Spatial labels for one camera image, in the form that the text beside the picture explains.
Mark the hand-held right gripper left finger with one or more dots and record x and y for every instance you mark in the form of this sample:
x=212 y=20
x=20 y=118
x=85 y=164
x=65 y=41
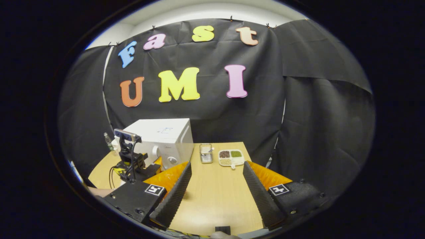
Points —
x=172 y=196

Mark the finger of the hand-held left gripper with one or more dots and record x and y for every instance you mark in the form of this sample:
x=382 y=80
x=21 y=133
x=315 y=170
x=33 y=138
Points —
x=152 y=169

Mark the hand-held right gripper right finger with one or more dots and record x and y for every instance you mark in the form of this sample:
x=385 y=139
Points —
x=262 y=196

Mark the white microwave oven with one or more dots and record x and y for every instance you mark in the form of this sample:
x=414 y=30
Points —
x=166 y=139

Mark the clear water bottle green label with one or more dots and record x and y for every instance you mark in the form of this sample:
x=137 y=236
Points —
x=108 y=142

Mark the divided tray of grains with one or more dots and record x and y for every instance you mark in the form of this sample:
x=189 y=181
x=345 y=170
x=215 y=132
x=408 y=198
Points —
x=231 y=157

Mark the metal mesh utensil basket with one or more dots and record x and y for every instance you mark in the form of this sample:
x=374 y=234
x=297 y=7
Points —
x=206 y=153

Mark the computer monitor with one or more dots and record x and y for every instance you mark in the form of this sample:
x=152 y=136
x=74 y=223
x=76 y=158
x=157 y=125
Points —
x=74 y=171

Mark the black backdrop cloth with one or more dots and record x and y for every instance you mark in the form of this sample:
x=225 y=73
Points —
x=259 y=109

